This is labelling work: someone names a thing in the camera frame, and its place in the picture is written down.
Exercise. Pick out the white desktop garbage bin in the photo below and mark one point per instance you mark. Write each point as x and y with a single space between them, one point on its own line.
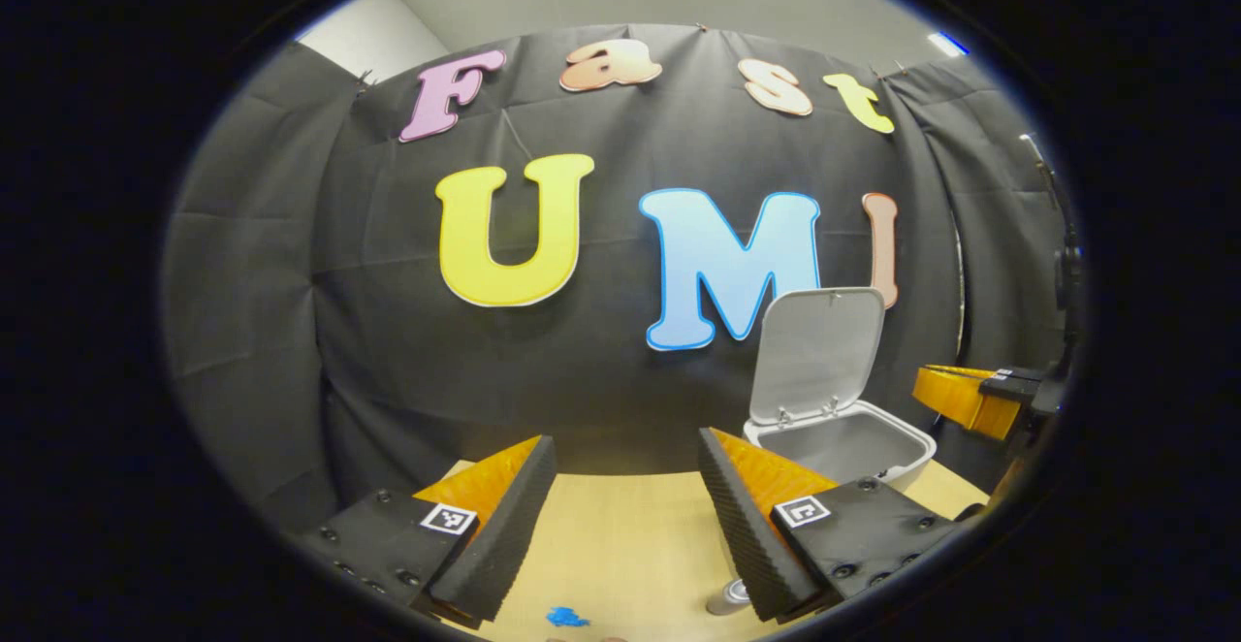
814 361

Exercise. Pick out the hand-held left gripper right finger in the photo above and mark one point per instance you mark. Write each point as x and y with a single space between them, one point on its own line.
742 526

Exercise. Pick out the ceiling light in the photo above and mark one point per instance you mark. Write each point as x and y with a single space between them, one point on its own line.
947 44

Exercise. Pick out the black backdrop cloth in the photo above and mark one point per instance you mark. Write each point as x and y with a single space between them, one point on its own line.
601 390

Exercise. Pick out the wooden desktop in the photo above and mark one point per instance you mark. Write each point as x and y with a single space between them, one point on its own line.
620 545

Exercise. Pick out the silver pop can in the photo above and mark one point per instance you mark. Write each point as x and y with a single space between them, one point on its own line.
727 599

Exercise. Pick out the blue paper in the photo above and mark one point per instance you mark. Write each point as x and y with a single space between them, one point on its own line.
566 616

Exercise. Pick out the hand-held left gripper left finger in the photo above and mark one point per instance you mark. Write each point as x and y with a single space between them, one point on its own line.
504 535

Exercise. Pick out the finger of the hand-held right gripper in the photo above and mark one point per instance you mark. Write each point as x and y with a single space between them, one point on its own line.
960 400

